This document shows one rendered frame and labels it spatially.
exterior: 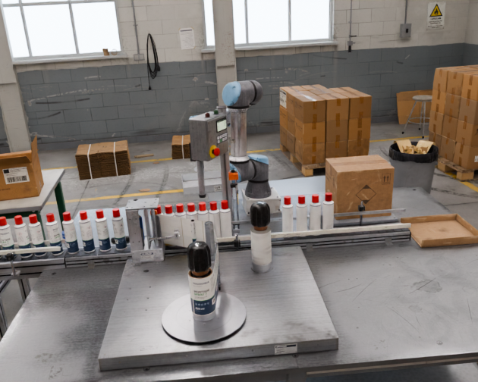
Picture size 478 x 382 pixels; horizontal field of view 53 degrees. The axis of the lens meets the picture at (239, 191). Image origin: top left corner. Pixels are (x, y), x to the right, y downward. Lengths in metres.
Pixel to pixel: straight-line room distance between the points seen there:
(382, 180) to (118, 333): 1.52
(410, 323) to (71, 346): 1.22
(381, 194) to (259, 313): 1.10
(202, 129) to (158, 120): 5.58
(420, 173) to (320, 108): 1.52
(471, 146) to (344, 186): 3.35
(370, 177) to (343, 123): 3.25
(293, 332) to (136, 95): 6.27
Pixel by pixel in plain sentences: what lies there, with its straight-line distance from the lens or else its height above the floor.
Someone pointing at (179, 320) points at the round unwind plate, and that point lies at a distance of 1.80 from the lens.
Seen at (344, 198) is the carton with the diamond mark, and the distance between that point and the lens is 2.57.
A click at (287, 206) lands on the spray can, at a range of 2.27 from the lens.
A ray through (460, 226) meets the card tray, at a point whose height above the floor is 0.83.
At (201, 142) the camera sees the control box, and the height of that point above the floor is 1.37.
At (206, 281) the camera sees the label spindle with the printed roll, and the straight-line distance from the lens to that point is 1.70.
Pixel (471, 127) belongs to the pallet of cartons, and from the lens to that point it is 5.72.
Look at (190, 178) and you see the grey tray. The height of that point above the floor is 0.98.
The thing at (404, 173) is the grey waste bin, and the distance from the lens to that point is 4.71.
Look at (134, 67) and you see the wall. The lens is 7.60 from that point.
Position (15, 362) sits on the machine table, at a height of 0.83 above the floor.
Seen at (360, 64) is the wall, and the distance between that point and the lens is 8.17.
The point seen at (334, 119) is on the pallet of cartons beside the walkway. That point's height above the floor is 0.66.
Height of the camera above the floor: 1.93
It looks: 21 degrees down
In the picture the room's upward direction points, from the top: 3 degrees counter-clockwise
